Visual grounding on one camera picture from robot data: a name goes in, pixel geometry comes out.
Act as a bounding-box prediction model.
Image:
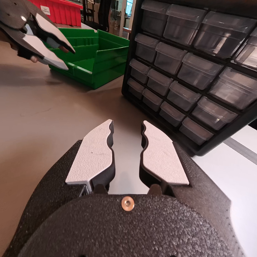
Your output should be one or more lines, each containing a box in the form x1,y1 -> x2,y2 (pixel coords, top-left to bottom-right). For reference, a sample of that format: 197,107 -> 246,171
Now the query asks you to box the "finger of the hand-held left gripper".
22,34 -> 69,71
32,13 -> 76,54

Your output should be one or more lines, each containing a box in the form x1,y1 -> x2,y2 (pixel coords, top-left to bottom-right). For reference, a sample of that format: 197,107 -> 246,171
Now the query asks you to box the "person's left hand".
0,27 -> 39,63

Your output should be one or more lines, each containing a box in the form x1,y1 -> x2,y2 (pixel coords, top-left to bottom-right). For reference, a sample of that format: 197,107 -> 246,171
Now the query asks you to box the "set of clear plastic drawers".
127,0 -> 257,145

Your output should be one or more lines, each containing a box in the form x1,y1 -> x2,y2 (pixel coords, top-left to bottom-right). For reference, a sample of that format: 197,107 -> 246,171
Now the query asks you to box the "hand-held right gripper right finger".
139,120 -> 190,191

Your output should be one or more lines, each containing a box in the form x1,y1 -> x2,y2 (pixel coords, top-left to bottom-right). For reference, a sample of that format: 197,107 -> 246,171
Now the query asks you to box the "green plastic bin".
43,28 -> 130,90

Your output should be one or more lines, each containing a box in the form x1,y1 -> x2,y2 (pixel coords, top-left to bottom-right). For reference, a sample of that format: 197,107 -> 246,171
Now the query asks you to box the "white sheet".
108,120 -> 257,257

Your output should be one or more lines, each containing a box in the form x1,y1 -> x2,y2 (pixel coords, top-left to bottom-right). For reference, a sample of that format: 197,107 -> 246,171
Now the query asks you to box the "red plastic bin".
28,0 -> 83,27

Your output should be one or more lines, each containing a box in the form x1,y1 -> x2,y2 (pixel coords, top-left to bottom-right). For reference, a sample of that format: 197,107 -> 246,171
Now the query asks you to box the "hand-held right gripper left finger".
65,119 -> 116,193

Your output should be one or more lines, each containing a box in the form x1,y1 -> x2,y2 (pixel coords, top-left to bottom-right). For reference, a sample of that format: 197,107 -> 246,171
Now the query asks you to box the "black drawer cabinet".
121,0 -> 257,157

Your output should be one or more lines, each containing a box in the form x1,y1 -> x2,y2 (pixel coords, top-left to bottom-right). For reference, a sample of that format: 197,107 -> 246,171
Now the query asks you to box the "grey tape strip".
223,137 -> 257,163

